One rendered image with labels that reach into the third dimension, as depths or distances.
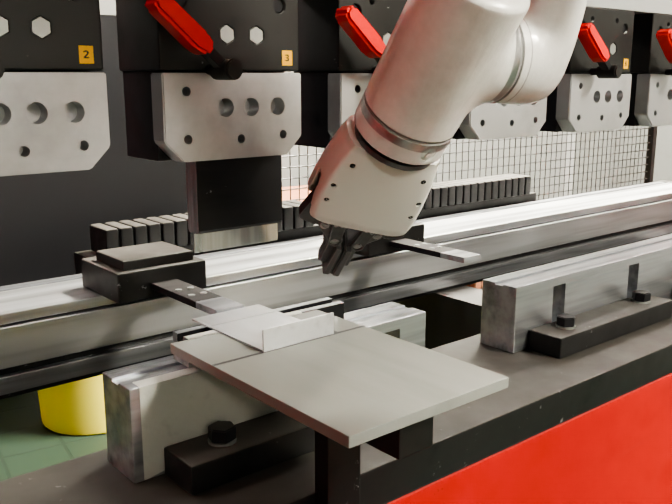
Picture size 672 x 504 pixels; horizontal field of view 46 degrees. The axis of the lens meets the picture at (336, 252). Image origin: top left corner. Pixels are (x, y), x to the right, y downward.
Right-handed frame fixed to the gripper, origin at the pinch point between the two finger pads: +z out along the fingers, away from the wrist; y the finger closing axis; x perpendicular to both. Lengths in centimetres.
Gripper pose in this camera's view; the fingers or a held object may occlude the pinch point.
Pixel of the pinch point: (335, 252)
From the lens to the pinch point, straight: 79.9
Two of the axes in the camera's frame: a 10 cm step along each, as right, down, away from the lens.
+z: -3.4, 6.5, 6.8
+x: 0.7, 7.4, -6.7
